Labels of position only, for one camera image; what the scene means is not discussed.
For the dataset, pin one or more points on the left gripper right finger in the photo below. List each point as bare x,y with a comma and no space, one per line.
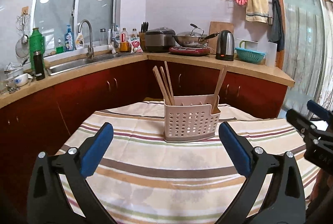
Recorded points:
238,149

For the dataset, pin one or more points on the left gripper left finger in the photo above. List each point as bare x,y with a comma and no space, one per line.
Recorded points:
93,149

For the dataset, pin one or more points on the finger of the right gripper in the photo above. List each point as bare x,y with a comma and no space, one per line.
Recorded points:
299,122
319,111

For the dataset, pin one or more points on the chopsticks in holder right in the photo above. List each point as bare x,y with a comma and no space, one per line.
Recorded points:
221,78

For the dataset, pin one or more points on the chopsticks in holder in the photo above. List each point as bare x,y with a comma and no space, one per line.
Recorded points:
221,78
162,76

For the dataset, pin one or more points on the pink perforated utensil holder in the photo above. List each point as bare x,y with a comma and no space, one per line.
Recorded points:
190,119

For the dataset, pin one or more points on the striped tablecloth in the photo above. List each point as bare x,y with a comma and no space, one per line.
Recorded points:
144,179

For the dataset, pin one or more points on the red lower cabinets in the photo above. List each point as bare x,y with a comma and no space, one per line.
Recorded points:
43,115

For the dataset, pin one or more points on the wooden countertop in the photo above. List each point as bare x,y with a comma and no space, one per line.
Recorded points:
258,71

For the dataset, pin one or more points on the teal plastic colander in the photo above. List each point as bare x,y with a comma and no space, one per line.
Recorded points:
250,56

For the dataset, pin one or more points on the chopsticks in holder left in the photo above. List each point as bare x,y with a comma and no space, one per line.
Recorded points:
162,76

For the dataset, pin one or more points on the dark hanging cloth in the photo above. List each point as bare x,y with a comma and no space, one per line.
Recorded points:
277,33

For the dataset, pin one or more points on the stainless steel sink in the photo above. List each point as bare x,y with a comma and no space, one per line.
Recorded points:
64,67

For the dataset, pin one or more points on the black thermos bottle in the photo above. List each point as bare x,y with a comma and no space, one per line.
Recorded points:
38,66

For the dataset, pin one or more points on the white porcelain bowl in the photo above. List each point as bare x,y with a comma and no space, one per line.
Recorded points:
21,80

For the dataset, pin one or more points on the stainless electric kettle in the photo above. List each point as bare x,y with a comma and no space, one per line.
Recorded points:
225,46

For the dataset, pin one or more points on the red induction cooker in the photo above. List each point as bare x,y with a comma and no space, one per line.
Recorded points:
188,51

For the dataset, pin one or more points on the white spray cleaner bottle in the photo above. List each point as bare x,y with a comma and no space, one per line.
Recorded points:
79,42

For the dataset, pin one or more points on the blue detergent bottle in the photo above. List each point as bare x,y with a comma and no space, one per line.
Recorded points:
68,37

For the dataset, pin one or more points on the orange oil bottle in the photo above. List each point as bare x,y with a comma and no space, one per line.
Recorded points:
124,41

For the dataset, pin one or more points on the frosted glass door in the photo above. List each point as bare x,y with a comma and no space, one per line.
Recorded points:
307,56

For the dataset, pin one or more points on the steel wok with lid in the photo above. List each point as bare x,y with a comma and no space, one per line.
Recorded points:
194,38

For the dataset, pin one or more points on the red white snack bag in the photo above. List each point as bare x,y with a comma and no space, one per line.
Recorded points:
135,46

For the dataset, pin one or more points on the green thermos jug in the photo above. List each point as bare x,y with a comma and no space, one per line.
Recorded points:
36,43

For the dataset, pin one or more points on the wooden cutting board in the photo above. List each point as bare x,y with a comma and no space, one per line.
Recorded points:
216,27

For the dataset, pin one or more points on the hanging strainer ladle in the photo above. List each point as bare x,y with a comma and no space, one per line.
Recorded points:
22,45

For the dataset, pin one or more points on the yellow striped towel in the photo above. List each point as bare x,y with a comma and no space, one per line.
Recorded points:
257,11

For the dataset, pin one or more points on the grey rice cooker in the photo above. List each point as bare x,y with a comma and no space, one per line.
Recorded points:
159,40

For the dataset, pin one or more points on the knife block with knives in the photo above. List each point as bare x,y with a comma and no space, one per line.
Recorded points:
142,33

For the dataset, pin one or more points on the white green-handled pitcher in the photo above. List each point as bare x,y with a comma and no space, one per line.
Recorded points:
247,44

